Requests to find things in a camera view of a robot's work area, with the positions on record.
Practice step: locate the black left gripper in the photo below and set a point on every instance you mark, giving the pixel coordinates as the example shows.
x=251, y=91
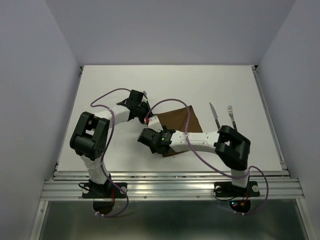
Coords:
x=145, y=104

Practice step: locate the brown cloth napkin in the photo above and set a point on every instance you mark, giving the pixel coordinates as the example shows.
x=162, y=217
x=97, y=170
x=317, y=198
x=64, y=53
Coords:
x=177, y=120

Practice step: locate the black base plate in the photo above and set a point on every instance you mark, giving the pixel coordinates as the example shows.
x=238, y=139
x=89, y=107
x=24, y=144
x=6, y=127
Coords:
x=91, y=190
x=225, y=189

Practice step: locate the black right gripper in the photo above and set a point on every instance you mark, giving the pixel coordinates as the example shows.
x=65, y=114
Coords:
x=164, y=128

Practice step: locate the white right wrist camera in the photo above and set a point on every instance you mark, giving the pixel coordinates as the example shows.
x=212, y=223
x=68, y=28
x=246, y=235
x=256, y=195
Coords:
x=154, y=123

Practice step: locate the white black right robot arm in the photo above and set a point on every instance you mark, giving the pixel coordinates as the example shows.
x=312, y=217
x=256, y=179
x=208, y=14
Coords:
x=228, y=144

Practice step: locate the aluminium rail frame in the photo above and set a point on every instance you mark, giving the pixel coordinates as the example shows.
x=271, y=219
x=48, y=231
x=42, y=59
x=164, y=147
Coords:
x=177, y=205

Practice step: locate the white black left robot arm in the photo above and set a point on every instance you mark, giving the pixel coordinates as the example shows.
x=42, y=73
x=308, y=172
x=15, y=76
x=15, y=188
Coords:
x=92, y=136

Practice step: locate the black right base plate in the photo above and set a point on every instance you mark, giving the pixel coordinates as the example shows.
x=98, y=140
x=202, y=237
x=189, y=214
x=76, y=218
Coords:
x=225, y=189

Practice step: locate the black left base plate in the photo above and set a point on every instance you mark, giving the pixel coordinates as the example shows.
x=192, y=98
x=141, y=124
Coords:
x=91, y=190

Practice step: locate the silver knife dark handle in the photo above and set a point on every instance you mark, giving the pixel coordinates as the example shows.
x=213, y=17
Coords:
x=215, y=115

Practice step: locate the silver fork dark handle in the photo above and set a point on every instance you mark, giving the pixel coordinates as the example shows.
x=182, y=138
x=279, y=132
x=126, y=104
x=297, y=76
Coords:
x=231, y=115

